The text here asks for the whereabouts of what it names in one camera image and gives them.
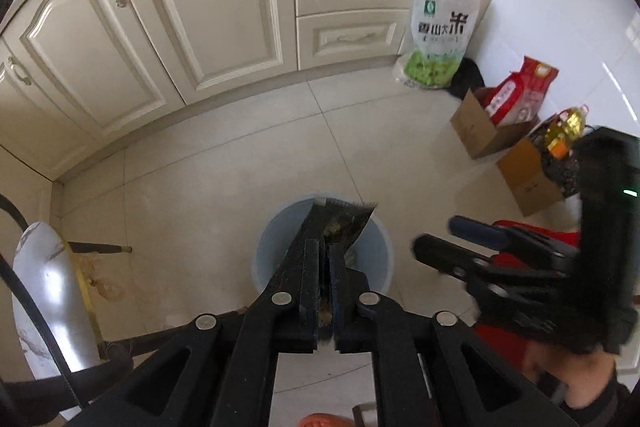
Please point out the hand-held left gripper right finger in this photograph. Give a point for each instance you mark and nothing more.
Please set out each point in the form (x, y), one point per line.
(339, 287)

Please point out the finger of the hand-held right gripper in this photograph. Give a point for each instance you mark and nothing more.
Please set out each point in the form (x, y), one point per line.
(480, 229)
(445, 252)

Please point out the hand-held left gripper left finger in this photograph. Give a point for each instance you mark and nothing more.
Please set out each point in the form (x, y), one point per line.
(311, 277)

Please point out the light blue plastic bucket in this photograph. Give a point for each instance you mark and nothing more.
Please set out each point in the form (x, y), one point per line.
(272, 252)

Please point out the black foil snack wrapper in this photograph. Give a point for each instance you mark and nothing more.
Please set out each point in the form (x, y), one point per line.
(340, 217)

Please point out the person's right forearm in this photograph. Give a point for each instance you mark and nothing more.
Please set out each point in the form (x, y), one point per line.
(619, 402)

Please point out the person's right hand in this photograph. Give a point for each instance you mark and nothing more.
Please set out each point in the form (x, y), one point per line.
(575, 377)

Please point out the open cardboard box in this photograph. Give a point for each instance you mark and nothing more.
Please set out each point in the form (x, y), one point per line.
(525, 179)
(480, 132)

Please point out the yellow cooking oil bottle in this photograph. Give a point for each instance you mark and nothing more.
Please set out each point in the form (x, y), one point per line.
(567, 129)

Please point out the red and white food bag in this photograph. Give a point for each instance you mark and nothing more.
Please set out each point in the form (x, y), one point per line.
(510, 102)

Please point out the orange slipper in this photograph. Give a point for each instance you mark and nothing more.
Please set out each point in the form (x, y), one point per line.
(325, 420)

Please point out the black plastic bag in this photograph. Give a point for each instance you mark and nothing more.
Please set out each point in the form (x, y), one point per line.
(467, 79)

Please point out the white and green rice bag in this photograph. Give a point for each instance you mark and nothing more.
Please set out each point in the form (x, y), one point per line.
(440, 32)

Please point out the crumpled clear plastic bag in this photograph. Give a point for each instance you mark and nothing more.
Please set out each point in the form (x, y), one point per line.
(102, 279)

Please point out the gold-rimmed glass table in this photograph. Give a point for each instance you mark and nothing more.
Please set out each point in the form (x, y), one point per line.
(87, 307)

